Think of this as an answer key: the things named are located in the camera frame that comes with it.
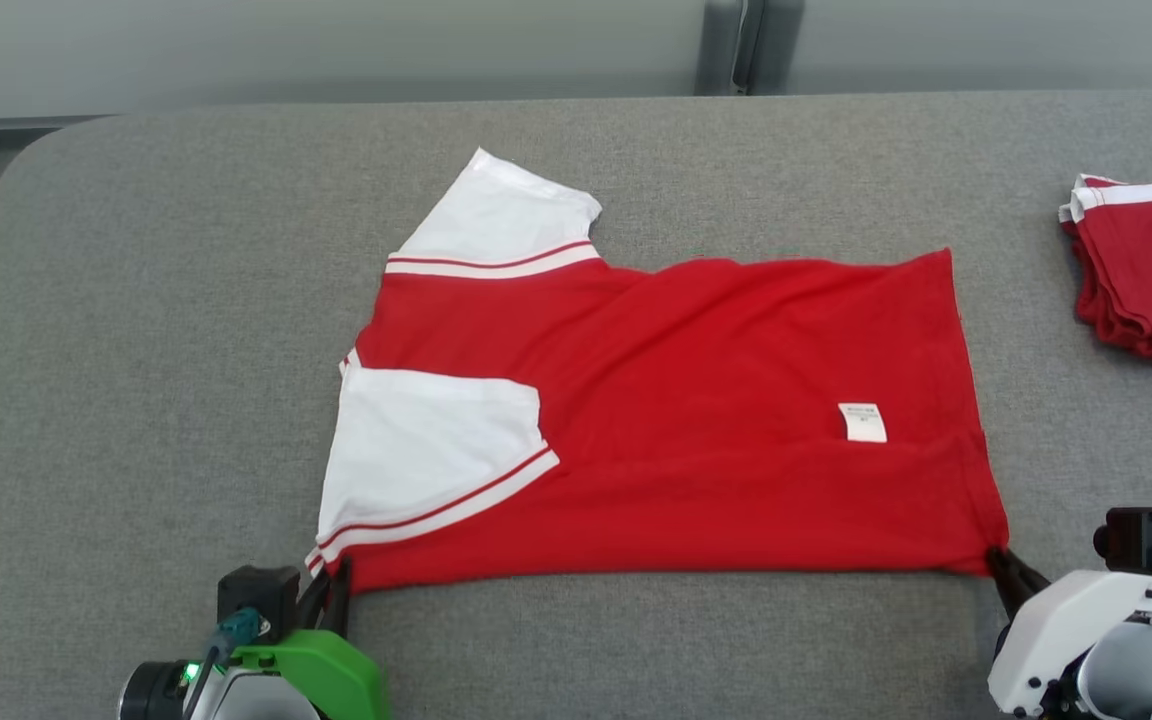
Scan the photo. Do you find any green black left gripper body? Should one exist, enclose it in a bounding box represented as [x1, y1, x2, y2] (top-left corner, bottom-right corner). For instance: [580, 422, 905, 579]
[231, 628, 389, 720]

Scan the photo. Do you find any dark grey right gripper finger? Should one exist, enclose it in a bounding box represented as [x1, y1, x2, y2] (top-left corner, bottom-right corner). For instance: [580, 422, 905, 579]
[986, 552, 1027, 621]
[992, 547, 1051, 599]

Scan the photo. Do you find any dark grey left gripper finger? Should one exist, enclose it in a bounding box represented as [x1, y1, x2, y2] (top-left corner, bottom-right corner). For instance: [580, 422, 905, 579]
[326, 556, 353, 639]
[296, 570, 332, 631]

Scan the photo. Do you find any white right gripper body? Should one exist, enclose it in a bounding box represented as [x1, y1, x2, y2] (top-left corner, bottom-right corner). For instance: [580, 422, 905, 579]
[986, 568, 1152, 716]

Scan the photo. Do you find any red white basketball jersey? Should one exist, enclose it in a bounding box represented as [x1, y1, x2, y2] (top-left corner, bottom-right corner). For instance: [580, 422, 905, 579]
[304, 147, 1010, 593]

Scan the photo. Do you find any teal plug left arm cable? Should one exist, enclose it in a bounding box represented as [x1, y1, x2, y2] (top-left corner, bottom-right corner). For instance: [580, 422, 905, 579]
[181, 607, 267, 720]

